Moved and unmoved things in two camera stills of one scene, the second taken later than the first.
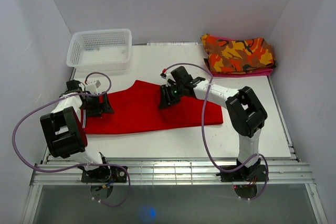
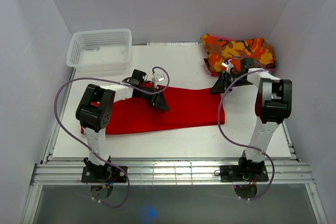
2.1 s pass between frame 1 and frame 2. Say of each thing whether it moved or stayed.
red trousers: stayed
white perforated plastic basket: stayed
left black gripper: moved
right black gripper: moved
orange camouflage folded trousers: stayed
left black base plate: stayed
